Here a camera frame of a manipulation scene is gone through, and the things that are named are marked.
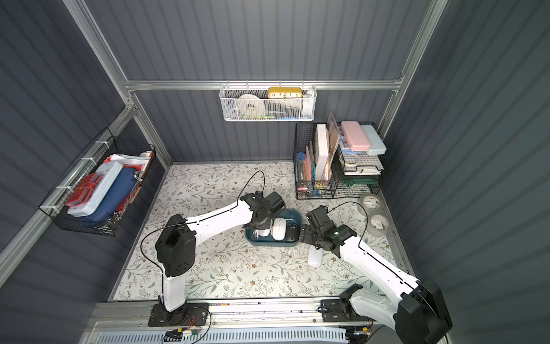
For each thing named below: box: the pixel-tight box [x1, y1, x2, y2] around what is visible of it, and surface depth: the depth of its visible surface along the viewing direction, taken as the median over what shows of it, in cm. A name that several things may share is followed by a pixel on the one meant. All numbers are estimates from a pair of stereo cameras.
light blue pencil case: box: [360, 124, 388, 156], surface depth 99 cm
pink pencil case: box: [340, 120, 371, 152], surface depth 99 cm
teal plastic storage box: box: [244, 207, 303, 247], surface depth 93 cm
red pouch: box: [65, 172, 104, 207], surface depth 64 cm
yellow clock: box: [267, 86, 304, 99], surface depth 90 cm
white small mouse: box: [270, 217, 288, 241], surface depth 93 cm
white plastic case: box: [67, 160, 124, 218], surface depth 67 cm
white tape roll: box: [237, 93, 265, 117], surface depth 86 cm
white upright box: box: [315, 123, 331, 181], surface depth 96 cm
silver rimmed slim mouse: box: [307, 244, 323, 269], surface depth 87 cm
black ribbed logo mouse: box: [285, 222, 300, 243], surface depth 93 cm
